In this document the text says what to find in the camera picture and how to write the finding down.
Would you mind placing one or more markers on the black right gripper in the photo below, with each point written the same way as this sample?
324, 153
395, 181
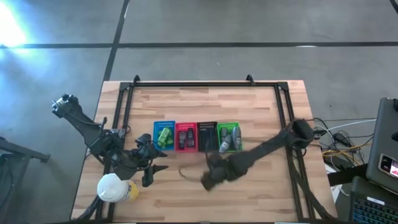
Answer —
217, 168

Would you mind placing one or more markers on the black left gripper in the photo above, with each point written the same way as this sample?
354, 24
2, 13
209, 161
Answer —
144, 149

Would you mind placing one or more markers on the green shampoo bottle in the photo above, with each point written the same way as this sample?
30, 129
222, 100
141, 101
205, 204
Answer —
163, 136
161, 145
170, 142

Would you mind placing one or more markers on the black toiletry tube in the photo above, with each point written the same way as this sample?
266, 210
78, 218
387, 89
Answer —
190, 137
182, 139

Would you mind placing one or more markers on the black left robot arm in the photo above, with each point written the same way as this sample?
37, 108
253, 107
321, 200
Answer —
90, 133

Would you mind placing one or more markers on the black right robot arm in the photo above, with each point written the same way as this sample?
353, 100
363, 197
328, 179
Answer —
267, 149

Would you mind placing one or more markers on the blue plastic basket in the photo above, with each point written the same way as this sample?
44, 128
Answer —
156, 124

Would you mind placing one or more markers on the red plastic basket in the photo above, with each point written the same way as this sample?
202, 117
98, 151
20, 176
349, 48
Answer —
186, 126

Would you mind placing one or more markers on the black plastic basket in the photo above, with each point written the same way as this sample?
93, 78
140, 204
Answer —
207, 137

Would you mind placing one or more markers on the white-lidded yellow container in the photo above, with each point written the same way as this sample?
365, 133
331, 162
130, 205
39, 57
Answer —
112, 187

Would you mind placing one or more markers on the green plastic basket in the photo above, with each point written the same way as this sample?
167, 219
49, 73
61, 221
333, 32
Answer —
230, 125

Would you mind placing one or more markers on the dark metal side stand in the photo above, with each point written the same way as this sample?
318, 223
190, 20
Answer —
21, 152

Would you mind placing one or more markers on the black power adapter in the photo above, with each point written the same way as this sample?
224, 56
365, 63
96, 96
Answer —
342, 139

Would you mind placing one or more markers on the black backlit keyboard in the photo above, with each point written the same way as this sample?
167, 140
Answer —
373, 211

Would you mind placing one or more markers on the grey laptop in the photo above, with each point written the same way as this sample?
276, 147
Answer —
384, 137

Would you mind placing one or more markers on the black metal table frame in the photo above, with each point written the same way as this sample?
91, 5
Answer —
205, 84

